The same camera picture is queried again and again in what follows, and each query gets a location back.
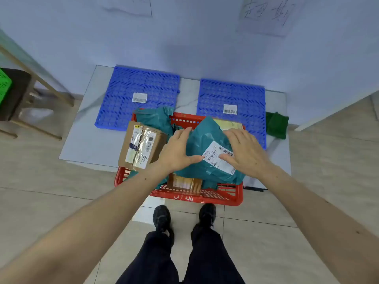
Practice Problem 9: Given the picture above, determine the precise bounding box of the yellow label cardboard box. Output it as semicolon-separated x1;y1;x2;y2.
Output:
213;117;244;131

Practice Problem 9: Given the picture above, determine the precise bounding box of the person's black left shoe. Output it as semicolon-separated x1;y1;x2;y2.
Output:
152;205;173;234

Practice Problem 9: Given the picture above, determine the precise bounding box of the red plastic basket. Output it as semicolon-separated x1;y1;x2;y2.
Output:
114;108;244;207

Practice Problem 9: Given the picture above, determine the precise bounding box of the person's right hand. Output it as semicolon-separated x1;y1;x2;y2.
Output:
218;128;275;179

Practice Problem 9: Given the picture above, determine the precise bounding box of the person's black shoe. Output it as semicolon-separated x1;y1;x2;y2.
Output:
198;203;217;228
152;205;173;234

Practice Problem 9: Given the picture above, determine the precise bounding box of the torn-edge paper wall sign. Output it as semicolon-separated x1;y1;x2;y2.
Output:
100;0;153;17

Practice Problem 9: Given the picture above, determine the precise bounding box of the person's right forearm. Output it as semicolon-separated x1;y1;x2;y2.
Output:
257;165;379;284

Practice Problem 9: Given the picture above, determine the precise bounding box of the taped brown cardboard box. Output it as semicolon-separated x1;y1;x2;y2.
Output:
118;121;168;170

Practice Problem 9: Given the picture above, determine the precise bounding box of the person's right leg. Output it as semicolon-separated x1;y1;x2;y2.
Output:
183;223;246;284

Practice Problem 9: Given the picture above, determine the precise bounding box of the person's left hand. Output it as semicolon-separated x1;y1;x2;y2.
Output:
156;126;204;174

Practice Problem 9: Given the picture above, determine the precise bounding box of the person's left forearm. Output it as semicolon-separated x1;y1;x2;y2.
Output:
0;162;178;284

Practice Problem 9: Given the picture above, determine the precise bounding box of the long teal mailer bag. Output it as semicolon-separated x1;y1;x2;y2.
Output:
126;106;185;190

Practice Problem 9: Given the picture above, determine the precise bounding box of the green plastic basket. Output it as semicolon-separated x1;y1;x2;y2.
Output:
0;67;12;105

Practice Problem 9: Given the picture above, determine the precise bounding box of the person's left leg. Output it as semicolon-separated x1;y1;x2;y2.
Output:
115;229;180;284

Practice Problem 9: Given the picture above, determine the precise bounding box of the straight-edge paper wall sign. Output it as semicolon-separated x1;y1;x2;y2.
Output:
236;0;308;37

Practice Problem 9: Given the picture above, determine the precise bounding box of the blue plastic pallet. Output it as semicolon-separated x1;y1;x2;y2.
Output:
196;78;267;150
94;66;181;132

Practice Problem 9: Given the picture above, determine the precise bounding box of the green cloth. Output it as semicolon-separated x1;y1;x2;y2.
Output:
265;111;289;140

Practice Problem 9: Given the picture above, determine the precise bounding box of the person's black right shoe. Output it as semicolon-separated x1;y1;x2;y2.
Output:
198;203;217;228

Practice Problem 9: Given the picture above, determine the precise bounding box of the person's leg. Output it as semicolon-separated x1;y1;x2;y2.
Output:
183;223;246;284
115;229;180;284

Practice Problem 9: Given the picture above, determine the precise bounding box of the wooden chair dark seat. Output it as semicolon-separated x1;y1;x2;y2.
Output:
0;44;75;142

